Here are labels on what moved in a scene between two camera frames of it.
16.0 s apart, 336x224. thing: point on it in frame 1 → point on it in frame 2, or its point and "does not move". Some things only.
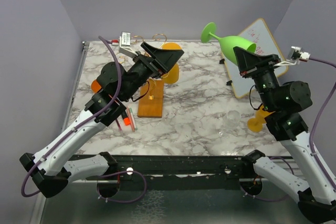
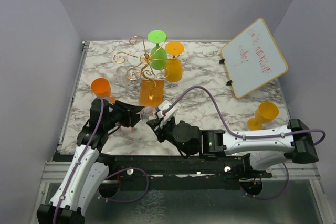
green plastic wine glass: (229, 42) → (158, 57)
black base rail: (177, 172) does not move
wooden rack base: (151, 104) does not move
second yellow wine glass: (255, 124) does not move
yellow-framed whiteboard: (259, 34) does not move
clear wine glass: (230, 121) → (147, 113)
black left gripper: (167, 58) → (129, 113)
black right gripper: (247, 61) → (155, 124)
